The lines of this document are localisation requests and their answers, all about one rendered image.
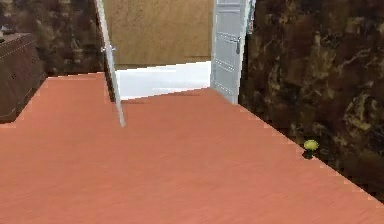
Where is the grey panelled room door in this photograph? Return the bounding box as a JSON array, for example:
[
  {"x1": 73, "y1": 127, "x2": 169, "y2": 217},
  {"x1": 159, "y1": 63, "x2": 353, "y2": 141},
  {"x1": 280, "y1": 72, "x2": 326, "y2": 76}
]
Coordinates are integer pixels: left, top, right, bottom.
[{"x1": 210, "y1": 0, "x2": 257, "y2": 105}]

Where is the white room door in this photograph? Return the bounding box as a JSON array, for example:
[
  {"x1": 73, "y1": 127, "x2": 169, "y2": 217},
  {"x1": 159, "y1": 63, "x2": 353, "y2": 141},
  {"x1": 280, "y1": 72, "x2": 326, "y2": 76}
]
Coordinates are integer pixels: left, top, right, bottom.
[{"x1": 94, "y1": 0, "x2": 127, "y2": 128}]

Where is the yellow-green ball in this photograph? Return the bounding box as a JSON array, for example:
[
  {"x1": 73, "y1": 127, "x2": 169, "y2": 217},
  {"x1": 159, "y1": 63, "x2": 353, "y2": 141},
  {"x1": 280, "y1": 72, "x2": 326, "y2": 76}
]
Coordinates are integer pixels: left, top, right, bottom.
[{"x1": 303, "y1": 139, "x2": 320, "y2": 152}]

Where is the dark brown wooden dresser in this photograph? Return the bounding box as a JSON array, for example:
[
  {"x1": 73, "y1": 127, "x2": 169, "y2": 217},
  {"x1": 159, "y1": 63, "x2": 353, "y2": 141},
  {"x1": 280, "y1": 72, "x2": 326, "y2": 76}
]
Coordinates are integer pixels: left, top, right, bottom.
[{"x1": 0, "y1": 32, "x2": 48, "y2": 124}]

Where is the grey lever door handle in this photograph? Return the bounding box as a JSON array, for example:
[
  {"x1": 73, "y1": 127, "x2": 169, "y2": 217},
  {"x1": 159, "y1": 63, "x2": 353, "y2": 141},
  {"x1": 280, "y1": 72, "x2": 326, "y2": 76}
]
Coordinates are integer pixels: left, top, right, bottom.
[{"x1": 229, "y1": 36, "x2": 242, "y2": 55}]

